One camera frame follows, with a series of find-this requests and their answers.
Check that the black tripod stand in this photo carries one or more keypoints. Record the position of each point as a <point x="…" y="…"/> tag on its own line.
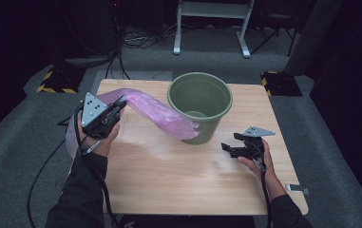
<point x="275" y="31"/>

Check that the person's right hand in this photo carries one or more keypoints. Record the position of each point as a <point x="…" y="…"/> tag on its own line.
<point x="264" y="172"/>

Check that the metal table bracket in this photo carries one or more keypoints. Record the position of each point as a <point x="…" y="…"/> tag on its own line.
<point x="297" y="189"/>

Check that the pink plastic bag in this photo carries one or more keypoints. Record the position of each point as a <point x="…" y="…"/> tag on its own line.
<point x="156" y="114"/>

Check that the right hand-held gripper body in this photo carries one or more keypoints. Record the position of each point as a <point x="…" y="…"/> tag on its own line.
<point x="253" y="148"/>

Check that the grey column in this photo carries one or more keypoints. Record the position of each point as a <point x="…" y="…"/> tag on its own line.
<point x="311" y="38"/>

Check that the white metal stand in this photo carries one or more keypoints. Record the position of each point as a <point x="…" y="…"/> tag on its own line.
<point x="213" y="9"/>

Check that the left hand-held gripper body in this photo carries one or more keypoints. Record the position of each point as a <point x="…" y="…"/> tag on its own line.
<point x="94" y="117"/>

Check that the green plastic trash bin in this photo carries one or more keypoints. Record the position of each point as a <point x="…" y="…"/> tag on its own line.
<point x="200" y="95"/>

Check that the black yellow striped base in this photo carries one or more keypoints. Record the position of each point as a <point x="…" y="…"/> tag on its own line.
<point x="60" y="84"/>
<point x="283" y="85"/>

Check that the person's left hand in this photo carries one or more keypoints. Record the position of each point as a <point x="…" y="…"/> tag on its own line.
<point x="101" y="146"/>

